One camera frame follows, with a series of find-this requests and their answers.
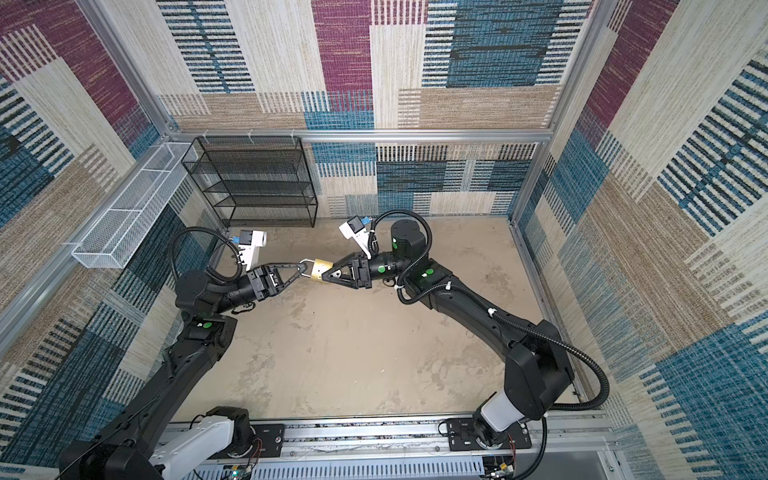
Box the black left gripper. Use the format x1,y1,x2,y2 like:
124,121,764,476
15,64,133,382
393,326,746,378
213,267,304,321

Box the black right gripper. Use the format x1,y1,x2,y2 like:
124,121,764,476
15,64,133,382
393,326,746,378
323,248,409,290

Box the brass padlock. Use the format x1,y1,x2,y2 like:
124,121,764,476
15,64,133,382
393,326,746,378
300,259,334,282

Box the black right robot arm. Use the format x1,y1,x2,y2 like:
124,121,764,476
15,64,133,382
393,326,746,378
319,217,573,448

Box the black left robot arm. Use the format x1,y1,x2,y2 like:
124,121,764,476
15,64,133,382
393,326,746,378
58,263,307,479

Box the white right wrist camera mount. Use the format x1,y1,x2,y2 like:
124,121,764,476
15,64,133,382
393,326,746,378
339,216,372,259

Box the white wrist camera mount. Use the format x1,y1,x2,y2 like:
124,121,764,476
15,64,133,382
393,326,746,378
231,229,267,270
339,216,372,259

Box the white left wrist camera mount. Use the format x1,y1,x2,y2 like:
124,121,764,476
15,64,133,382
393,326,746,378
231,229,267,270

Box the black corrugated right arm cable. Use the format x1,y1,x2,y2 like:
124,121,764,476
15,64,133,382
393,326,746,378
368,209,611,480

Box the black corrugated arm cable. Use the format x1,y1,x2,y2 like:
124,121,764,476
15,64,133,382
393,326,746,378
169,226,244,286
368,209,611,480

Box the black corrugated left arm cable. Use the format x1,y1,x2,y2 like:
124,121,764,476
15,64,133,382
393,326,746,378
169,226,244,286

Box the black wire mesh shelf rack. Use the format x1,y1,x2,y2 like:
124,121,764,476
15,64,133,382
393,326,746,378
181,136,318,228

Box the white wire mesh wall basket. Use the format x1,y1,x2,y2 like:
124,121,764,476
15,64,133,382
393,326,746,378
72,142,189,269

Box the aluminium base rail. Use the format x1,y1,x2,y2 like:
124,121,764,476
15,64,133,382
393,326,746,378
155,410,619,480

